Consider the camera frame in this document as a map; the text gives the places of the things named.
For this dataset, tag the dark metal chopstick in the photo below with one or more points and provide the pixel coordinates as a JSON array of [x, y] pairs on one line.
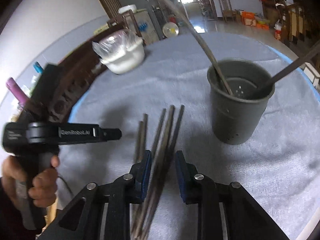
[[158, 133], [138, 212], [165, 169], [314, 50], [137, 147], [201, 42], [141, 139]]

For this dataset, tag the blue thermos bottle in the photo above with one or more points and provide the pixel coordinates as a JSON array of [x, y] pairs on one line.
[[38, 67]]

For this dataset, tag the grey metal utensil holder cup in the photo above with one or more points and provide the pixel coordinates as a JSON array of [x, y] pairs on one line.
[[235, 117]]

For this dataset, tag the grey refrigerator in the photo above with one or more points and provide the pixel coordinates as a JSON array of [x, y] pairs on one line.
[[135, 5]]

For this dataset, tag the grey towel table cloth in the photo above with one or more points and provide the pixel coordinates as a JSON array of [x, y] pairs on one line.
[[278, 165]]

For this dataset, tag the orange crate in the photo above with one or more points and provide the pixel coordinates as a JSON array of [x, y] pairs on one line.
[[248, 18]]

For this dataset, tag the white bucket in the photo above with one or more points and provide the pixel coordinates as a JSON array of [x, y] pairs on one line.
[[131, 7]]

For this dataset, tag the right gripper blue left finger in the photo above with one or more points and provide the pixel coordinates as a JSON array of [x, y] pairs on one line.
[[141, 174]]

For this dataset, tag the person's left hand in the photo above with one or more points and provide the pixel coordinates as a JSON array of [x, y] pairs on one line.
[[44, 184]]

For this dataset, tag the white electric fan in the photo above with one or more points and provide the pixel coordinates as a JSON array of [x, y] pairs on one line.
[[170, 29]]

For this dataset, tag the wooden chair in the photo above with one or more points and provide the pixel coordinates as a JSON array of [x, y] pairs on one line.
[[226, 9]]

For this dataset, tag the white bowl with plastic wrap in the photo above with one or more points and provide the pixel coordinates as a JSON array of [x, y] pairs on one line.
[[121, 51]]

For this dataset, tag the purple thermos bottle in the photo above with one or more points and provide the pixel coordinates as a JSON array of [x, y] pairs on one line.
[[17, 92]]

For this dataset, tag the dark carved wooden sideboard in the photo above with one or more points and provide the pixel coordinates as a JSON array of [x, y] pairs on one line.
[[61, 86]]

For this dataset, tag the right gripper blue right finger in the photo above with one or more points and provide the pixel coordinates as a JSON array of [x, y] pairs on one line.
[[189, 190]]

